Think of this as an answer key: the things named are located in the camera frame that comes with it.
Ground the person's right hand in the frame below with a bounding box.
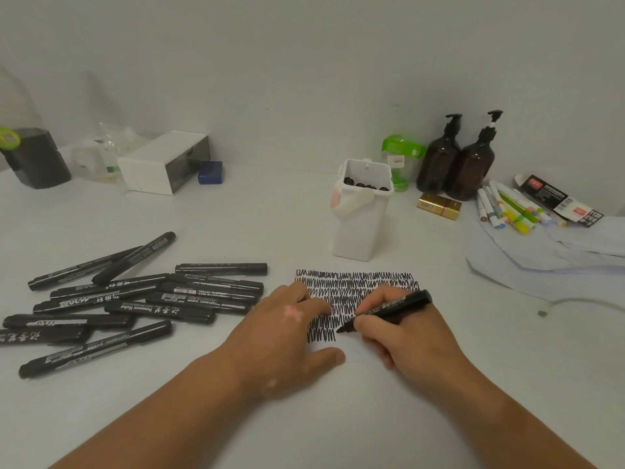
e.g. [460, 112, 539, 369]
[352, 285, 482, 396]

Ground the clear jar with green lid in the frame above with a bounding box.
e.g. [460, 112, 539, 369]
[380, 134, 428, 193]

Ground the pile of black markers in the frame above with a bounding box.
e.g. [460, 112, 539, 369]
[0, 231, 270, 380]

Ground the small blue box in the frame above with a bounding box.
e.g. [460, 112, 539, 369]
[197, 160, 224, 186]

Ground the person's right forearm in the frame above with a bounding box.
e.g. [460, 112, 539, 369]
[439, 356, 599, 469]

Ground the pile of loose white sheets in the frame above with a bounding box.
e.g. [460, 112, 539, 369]
[464, 214, 625, 304]

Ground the bunch of pastel highlighter pens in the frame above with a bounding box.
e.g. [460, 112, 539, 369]
[476, 179, 567, 236]

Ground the person's left forearm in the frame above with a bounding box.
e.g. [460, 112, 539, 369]
[48, 346, 264, 469]

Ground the small gold box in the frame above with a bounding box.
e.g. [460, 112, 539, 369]
[416, 192, 463, 221]

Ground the white cable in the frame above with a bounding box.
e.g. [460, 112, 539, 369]
[536, 297, 625, 318]

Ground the white paper with black scribbles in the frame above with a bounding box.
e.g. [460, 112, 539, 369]
[294, 268, 469, 365]

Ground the black and red cardboard box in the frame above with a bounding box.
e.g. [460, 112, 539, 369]
[513, 173, 605, 229]

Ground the white plastic container with handle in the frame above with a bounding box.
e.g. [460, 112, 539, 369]
[328, 158, 395, 263]

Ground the brown pump bottle white neck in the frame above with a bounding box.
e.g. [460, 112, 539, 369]
[447, 109, 504, 202]

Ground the clear bottle with dark liquid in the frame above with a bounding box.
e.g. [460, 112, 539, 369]
[0, 65, 73, 190]

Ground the person's left hand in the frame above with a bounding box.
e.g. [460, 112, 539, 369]
[222, 280, 346, 401]

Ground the white box with grey front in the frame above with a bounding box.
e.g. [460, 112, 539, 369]
[117, 130, 211, 196]

